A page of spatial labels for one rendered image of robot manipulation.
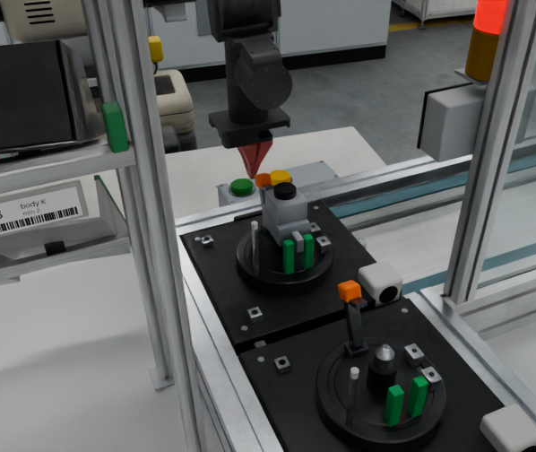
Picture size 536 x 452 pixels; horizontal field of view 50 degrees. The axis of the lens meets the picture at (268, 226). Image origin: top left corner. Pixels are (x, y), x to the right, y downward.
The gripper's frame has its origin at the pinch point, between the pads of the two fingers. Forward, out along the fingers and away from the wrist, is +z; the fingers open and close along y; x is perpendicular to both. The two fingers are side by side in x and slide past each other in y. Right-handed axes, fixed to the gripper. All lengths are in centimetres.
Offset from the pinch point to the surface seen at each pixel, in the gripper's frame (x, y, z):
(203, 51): 282, 74, 83
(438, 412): -42.4, 4.1, 6.8
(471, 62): -23.3, 16.7, -22.1
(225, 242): -3.9, -6.0, 8.6
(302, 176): 9.8, 13.3, 9.4
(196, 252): -4.4, -10.6, 8.7
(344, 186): 3.6, 18.4, 9.4
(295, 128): 197, 100, 104
